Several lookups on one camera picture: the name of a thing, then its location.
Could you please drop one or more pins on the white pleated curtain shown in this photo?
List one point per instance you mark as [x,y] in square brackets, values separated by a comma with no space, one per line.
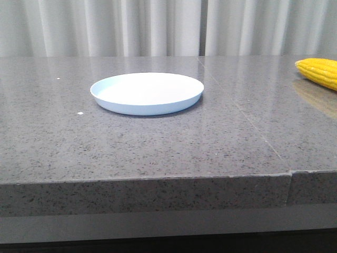
[167,28]

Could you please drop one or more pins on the yellow corn cob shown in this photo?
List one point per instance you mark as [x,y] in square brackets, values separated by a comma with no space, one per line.
[320,71]

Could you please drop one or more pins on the light blue round plate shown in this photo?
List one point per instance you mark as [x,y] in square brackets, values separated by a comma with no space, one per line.
[147,94]

